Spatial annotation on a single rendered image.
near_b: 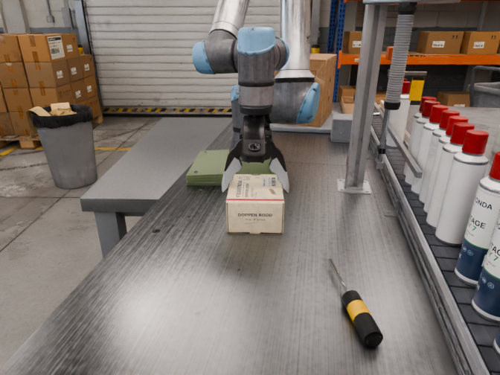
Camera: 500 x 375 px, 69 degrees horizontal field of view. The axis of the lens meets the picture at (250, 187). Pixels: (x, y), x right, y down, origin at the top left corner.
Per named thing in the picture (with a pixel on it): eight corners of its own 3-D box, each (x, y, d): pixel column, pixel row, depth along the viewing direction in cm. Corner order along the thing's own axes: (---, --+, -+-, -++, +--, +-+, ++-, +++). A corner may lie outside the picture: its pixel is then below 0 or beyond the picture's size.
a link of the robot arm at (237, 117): (239, 120, 122) (237, 79, 117) (279, 121, 117) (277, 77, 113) (226, 128, 111) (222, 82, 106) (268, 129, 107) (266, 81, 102)
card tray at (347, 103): (398, 117, 177) (399, 109, 176) (343, 114, 182) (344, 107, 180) (388, 105, 204) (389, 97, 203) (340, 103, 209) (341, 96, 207)
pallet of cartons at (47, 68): (67, 149, 396) (42, 35, 349) (-12, 149, 395) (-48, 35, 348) (105, 122, 505) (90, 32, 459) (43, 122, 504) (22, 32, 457)
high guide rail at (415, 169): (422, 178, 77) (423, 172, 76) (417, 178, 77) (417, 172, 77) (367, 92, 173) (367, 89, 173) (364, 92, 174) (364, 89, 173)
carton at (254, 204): (283, 234, 79) (284, 203, 76) (226, 234, 79) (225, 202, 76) (279, 201, 94) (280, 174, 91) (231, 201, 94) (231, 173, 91)
